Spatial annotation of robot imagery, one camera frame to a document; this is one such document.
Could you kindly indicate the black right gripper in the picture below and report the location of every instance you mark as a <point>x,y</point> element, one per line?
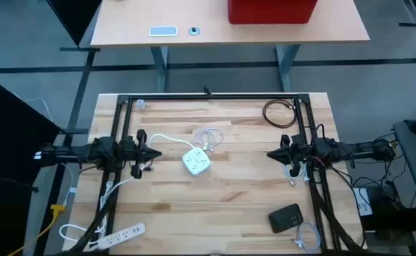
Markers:
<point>293,156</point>

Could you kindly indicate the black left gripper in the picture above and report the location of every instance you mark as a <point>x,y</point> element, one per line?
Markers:
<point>142,156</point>

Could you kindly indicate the white square power strip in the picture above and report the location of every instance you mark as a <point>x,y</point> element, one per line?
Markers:
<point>196,160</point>

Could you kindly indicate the white USB wall charger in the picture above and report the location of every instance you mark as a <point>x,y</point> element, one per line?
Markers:
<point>141,104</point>

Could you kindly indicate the black charging hub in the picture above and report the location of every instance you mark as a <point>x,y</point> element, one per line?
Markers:
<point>284,217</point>

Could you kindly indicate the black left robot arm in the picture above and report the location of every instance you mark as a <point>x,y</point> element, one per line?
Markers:
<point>97,151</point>

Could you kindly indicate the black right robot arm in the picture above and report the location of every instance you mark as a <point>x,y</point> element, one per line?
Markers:
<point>357,151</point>

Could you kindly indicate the white long power strip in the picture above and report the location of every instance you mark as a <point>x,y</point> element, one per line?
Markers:
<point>122,235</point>

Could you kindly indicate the white labelled box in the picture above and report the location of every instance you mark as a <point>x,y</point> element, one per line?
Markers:
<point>361,204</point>

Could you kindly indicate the round desk grommet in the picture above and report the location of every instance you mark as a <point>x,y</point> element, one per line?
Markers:
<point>193,31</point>

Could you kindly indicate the black control box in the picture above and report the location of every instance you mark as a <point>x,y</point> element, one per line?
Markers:
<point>396,217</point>

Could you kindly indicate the red storage bin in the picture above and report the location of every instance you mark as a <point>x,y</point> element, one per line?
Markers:
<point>271,10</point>

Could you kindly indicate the light wood desk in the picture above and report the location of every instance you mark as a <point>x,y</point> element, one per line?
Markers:
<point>211,17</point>

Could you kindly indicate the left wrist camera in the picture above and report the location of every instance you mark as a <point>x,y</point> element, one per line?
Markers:
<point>129,144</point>

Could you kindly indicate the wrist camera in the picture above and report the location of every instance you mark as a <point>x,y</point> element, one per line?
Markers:
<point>298,140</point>
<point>129,144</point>

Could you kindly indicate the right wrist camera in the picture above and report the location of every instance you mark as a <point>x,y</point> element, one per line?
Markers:
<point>298,140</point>

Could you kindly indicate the black aluminium table frame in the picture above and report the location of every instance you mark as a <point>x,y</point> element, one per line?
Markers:
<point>229,96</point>

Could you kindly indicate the small black frame clip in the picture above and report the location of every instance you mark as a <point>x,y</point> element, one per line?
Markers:
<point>207,93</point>

